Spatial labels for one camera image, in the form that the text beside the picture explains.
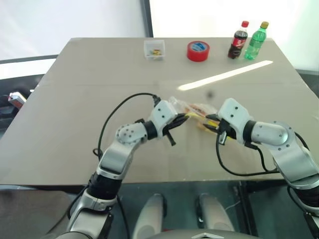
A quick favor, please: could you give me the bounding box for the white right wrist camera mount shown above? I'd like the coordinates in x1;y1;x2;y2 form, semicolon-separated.
217;98;252;145

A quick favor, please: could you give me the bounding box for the black vertical post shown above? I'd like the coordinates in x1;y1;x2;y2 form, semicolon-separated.
141;0;154;38

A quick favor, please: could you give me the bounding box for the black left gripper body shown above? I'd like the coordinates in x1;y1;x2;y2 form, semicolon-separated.
163;115;181;147

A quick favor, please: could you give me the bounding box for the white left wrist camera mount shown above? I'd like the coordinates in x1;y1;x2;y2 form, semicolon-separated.
149;100;179;138

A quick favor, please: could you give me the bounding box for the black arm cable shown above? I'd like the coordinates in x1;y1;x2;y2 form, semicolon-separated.
93;93;161;162
215;131;310;177

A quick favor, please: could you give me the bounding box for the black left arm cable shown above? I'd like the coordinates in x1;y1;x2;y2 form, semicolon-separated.
93;93;161;162

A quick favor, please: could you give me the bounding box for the clear plastic zip bag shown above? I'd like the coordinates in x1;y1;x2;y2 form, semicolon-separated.
168;97;222;136

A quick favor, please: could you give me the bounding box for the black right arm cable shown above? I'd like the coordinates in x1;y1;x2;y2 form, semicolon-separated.
215;131;310;177

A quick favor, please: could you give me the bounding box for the red and white device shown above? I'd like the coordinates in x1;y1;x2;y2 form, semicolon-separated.
8;91;27;108

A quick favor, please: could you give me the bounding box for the orange burger-shaped snack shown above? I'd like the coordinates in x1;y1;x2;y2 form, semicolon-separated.
188;103;212;131

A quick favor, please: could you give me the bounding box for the cola bottle with red cap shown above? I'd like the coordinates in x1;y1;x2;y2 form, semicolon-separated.
227;20;250;60

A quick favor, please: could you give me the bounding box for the red tape roll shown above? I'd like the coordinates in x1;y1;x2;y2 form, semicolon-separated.
186;41;210;62

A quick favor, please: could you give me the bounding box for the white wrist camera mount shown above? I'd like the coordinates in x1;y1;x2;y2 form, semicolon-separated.
149;100;179;138
217;98;252;145

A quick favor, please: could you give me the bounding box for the clear plastic box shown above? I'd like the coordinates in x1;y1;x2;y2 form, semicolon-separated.
144;39;166;61

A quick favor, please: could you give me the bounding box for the grey rounded robot leg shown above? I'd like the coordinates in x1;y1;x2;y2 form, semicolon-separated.
197;193;235;232
132;193;167;239

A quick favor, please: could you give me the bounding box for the green soda bottle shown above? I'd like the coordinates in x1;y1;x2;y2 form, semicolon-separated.
243;21;270;60

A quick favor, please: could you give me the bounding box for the dark side furniture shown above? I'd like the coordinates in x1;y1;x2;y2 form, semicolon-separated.
0;74;43;130

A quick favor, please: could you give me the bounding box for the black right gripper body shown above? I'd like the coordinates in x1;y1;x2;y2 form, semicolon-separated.
215;115;236;140

